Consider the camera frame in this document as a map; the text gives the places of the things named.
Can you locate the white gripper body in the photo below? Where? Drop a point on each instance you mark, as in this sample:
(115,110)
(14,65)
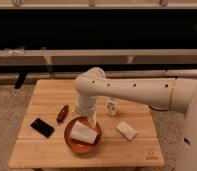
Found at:
(85,106)

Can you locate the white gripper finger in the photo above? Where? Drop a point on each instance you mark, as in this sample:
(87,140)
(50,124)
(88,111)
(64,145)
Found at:
(93,122)

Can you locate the white ceramic cup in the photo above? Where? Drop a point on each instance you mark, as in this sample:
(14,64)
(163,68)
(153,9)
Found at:
(83,133)

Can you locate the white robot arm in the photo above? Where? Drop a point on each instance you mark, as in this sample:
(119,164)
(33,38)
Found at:
(175,94)

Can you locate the orange ceramic bowl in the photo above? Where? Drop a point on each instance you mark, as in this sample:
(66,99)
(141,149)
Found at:
(77,146)

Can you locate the dark red oblong object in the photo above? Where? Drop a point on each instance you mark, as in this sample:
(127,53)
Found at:
(62,114)

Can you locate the white rectangular block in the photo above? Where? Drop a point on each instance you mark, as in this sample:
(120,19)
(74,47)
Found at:
(126,130)

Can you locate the wooden table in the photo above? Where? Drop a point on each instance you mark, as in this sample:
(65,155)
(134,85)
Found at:
(34,150)

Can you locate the black rectangular phone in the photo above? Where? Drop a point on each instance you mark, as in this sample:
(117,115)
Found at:
(42,127)

